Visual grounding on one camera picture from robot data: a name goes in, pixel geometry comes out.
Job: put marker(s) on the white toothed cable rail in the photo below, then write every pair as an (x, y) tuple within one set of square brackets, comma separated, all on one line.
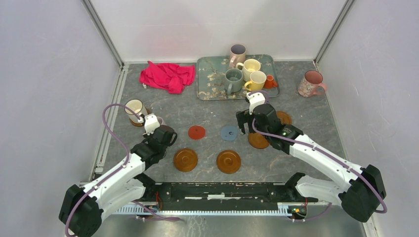
[(133, 209)]

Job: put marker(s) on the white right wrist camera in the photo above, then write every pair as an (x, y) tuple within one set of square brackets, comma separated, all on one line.
[(255, 99)]

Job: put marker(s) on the yellow ceramic mug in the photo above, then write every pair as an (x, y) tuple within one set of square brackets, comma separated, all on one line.
[(256, 82)]

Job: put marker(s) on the glossy wooden ridged coaster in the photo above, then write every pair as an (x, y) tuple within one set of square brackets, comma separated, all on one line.
[(185, 160)]

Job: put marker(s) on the beige pink tall mug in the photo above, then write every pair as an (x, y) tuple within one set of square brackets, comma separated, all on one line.
[(237, 55)]

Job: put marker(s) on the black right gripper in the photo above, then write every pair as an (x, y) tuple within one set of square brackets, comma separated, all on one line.
[(243, 117)]

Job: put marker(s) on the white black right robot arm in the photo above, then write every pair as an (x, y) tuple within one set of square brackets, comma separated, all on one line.
[(360, 191)]

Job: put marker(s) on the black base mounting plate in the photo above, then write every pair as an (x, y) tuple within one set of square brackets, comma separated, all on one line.
[(230, 196)]

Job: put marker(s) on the cream yellow mug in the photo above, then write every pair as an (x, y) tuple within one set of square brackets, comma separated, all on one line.
[(249, 66)]

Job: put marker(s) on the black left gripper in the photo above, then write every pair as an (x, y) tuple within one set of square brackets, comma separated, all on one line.
[(147, 137)]

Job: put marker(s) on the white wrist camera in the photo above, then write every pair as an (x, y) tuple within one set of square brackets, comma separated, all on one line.
[(151, 123), (255, 99)]

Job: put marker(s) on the grey-green ceramic mug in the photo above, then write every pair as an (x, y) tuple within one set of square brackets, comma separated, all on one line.
[(233, 81)]

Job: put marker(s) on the dark brown flat coaster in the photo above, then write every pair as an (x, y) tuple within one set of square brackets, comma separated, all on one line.
[(167, 128)]

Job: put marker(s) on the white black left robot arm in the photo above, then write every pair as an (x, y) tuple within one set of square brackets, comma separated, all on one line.
[(85, 208)]

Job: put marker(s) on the lilac ceramic mug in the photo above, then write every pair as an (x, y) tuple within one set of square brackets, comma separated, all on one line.
[(161, 121)]

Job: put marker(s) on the blue round coaster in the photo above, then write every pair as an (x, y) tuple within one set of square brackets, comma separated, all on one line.
[(229, 133)]

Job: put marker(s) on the white mug black handle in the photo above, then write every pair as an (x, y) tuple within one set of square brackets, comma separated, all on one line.
[(136, 110)]

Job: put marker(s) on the red round coaster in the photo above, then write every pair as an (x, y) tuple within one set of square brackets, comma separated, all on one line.
[(196, 132)]

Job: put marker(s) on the pink floral patterned mug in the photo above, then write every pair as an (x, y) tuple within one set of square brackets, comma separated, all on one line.
[(312, 84)]

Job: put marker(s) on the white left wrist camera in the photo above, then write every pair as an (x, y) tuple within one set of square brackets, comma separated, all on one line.
[(151, 123)]

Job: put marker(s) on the small orange cup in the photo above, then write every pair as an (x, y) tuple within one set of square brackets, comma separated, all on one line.
[(270, 82)]

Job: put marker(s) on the brown wooden coaster far left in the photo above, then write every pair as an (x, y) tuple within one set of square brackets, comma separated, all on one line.
[(139, 124)]

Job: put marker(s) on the crumpled red cloth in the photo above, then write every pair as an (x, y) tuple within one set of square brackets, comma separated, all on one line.
[(168, 76)]

